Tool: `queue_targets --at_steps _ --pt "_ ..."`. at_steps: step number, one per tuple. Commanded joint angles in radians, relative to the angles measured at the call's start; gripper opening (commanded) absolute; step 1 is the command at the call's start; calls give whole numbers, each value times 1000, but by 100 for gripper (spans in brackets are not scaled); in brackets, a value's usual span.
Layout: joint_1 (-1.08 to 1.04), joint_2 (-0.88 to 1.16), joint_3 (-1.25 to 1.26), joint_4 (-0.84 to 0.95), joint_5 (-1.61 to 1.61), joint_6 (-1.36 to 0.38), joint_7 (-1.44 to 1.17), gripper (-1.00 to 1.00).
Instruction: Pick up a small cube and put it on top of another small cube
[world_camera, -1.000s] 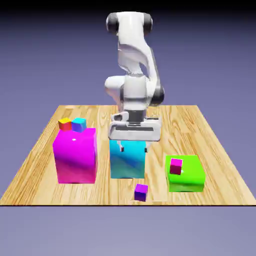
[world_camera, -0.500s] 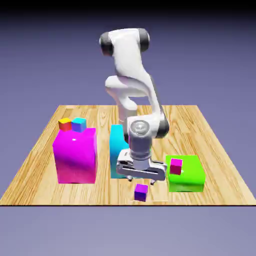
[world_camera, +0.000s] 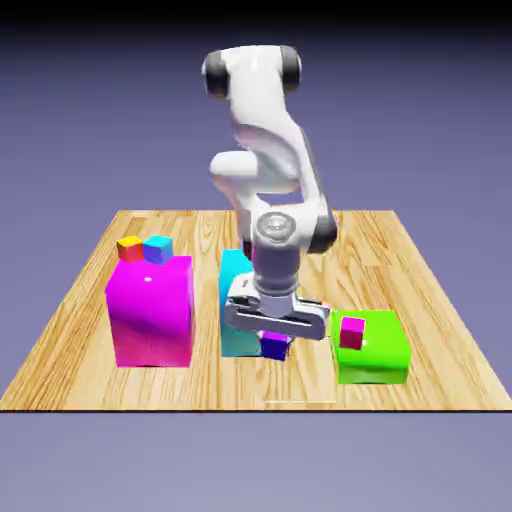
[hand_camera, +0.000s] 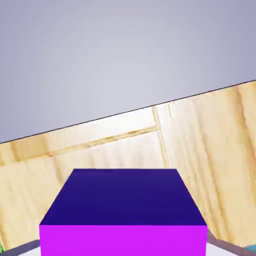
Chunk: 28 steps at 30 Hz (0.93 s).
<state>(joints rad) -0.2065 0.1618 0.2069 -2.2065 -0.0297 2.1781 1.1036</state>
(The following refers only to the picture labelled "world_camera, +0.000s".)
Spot large cyan box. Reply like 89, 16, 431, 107
218, 248, 265, 358

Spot small magenta cube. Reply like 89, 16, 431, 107
339, 316, 367, 351

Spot small purple cube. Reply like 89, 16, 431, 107
260, 331, 292, 362

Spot large green box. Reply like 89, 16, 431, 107
329, 310, 412, 386

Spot small orange cube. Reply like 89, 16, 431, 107
116, 235, 145, 264

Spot small cyan cube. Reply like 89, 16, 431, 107
142, 234, 174, 266

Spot large magenta box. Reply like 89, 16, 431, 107
104, 254, 196, 368

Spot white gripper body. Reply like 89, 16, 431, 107
223, 295, 332, 342

